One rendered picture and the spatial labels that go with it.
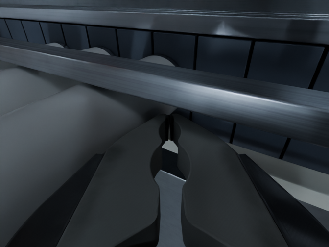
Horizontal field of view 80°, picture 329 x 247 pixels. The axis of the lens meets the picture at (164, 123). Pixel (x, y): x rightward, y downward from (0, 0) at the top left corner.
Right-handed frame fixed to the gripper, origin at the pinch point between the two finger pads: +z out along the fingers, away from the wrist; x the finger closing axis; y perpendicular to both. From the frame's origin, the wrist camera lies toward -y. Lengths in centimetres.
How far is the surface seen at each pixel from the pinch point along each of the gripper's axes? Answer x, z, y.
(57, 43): -12.0, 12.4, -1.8
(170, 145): 0.1, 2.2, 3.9
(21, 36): -18.9, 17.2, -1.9
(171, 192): 0.4, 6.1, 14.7
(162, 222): -0.9, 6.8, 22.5
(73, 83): -7.3, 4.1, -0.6
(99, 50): -6.4, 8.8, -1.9
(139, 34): -2.4, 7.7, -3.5
